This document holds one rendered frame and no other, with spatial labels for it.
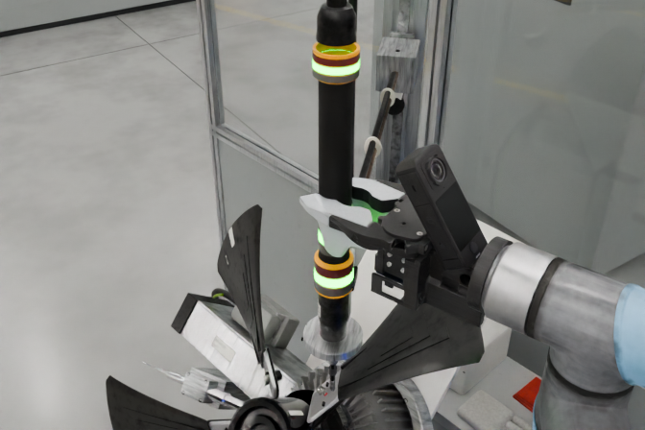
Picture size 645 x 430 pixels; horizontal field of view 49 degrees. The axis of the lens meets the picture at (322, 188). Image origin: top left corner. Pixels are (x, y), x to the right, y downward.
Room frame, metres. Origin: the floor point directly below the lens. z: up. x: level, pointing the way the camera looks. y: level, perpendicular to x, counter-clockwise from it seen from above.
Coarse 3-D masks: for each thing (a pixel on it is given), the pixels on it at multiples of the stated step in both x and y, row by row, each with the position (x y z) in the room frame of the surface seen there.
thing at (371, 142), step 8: (352, 0) 0.69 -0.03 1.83; (392, 72) 1.14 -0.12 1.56; (392, 80) 1.11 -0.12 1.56; (384, 96) 1.05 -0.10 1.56; (392, 96) 1.07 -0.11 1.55; (384, 104) 1.02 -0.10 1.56; (392, 104) 1.07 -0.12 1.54; (384, 112) 1.00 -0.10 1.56; (376, 120) 0.97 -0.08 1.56; (376, 128) 0.94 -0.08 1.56; (376, 136) 0.92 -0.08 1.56; (368, 144) 0.91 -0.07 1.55; (376, 144) 0.90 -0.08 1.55; (368, 152) 0.87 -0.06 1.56; (368, 160) 0.85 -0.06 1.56; (352, 168) 0.70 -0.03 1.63; (368, 168) 0.83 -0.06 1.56; (352, 176) 0.70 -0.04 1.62; (360, 176) 0.80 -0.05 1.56
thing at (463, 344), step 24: (408, 312) 0.76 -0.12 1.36; (432, 312) 0.72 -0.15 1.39; (384, 336) 0.74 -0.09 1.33; (408, 336) 0.70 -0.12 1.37; (432, 336) 0.68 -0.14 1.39; (456, 336) 0.66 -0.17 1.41; (480, 336) 0.64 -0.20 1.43; (360, 360) 0.72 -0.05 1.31; (384, 360) 0.68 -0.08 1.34; (408, 360) 0.66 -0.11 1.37; (432, 360) 0.64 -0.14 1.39; (456, 360) 0.63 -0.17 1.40; (360, 384) 0.66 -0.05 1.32; (384, 384) 0.64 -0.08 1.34
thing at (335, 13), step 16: (336, 0) 0.60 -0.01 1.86; (320, 16) 0.60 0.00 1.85; (336, 16) 0.60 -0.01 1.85; (352, 16) 0.60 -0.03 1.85; (320, 32) 0.60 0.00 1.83; (336, 32) 0.59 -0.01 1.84; (352, 32) 0.60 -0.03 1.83; (320, 304) 0.60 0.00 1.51; (336, 304) 0.60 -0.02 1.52; (320, 320) 0.60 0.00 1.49; (336, 320) 0.60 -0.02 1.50; (336, 336) 0.60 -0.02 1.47
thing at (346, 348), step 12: (348, 300) 0.63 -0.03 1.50; (348, 312) 0.63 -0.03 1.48; (312, 324) 0.63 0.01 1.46; (348, 324) 0.63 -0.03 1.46; (312, 336) 0.61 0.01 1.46; (348, 336) 0.61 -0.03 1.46; (360, 336) 0.61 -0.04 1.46; (312, 348) 0.59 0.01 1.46; (324, 348) 0.59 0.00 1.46; (336, 348) 0.59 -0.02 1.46; (348, 348) 0.59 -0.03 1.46; (324, 360) 0.58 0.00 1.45; (336, 360) 0.58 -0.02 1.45
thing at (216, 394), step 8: (168, 376) 0.91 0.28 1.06; (176, 376) 0.90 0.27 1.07; (184, 376) 0.90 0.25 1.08; (208, 392) 0.85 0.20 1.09; (216, 392) 0.84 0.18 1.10; (224, 392) 0.84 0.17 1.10; (216, 400) 0.83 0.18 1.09; (224, 400) 0.82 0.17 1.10; (232, 400) 0.82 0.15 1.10; (240, 400) 0.82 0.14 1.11
